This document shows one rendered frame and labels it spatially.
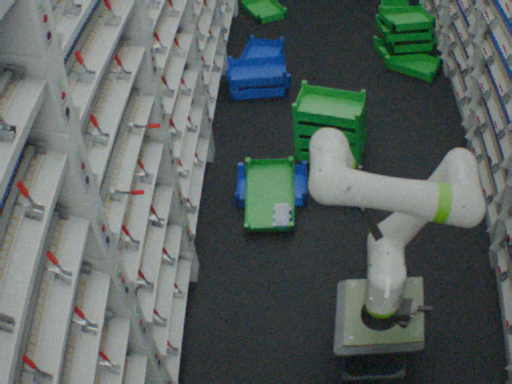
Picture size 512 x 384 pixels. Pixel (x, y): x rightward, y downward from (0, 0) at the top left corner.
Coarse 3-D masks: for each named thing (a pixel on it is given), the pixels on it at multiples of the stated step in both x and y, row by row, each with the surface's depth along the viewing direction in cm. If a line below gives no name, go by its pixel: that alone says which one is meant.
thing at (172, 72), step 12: (180, 24) 269; (192, 24) 269; (180, 36) 270; (180, 48) 258; (168, 60) 256; (180, 60) 258; (168, 72) 250; (180, 72) 253; (168, 84) 246; (168, 96) 241; (168, 108) 237; (168, 120) 229
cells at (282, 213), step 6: (276, 204) 289; (282, 204) 288; (288, 204) 288; (276, 210) 288; (282, 210) 288; (288, 210) 288; (276, 216) 287; (282, 216) 287; (288, 216) 286; (276, 222) 287; (282, 222) 286; (288, 222) 286
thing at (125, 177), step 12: (144, 84) 206; (156, 84) 206; (144, 96) 209; (144, 108) 205; (132, 120) 200; (144, 120) 201; (144, 132) 200; (132, 144) 193; (120, 156) 189; (132, 156) 190; (132, 168) 187; (120, 180) 183; (108, 204) 176; (120, 204) 177; (108, 216) 173; (120, 216) 174; (120, 228) 176
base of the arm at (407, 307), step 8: (408, 304) 216; (416, 304) 217; (368, 312) 216; (400, 312) 214; (408, 312) 214; (416, 312) 217; (368, 320) 219; (376, 320) 215; (384, 320) 214; (392, 320) 217; (400, 320) 216; (408, 320) 215; (376, 328) 216; (384, 328) 216
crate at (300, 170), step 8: (240, 168) 312; (296, 168) 312; (304, 168) 310; (240, 176) 315; (296, 176) 313; (304, 176) 313; (240, 184) 313; (296, 184) 310; (304, 184) 309; (240, 192) 309; (296, 192) 306; (304, 192) 295; (240, 200) 300; (296, 200) 298; (304, 200) 298
